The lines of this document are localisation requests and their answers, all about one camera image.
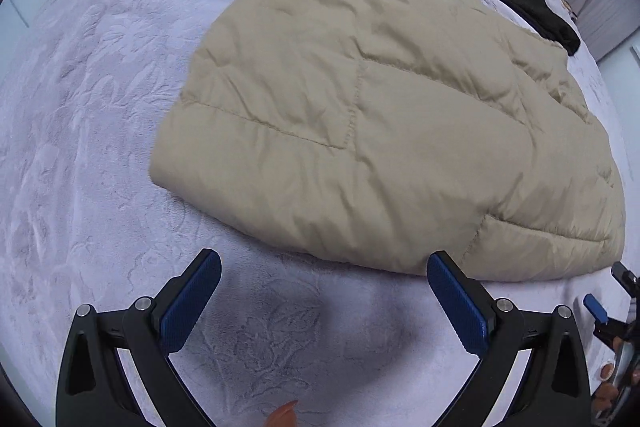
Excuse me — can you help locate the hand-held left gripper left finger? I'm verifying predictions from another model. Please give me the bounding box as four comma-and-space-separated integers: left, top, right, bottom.
55, 248, 222, 427

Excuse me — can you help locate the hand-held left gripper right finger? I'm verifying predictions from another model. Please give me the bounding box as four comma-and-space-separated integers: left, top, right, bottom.
427, 250, 594, 427

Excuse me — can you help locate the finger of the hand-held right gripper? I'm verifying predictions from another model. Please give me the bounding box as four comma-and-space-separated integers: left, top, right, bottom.
611, 261, 640, 297
583, 293, 640, 344

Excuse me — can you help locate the beige puffer jacket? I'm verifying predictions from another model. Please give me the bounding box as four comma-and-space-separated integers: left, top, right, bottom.
149, 0, 627, 283

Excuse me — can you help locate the orange blurred object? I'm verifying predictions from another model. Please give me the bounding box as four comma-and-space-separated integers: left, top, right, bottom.
264, 399, 299, 427

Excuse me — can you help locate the purple bed blanket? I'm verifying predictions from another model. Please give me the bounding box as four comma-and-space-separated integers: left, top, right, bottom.
0, 0, 632, 427

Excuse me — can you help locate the grey curtain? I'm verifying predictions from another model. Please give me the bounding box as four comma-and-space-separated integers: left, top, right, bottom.
565, 0, 636, 60

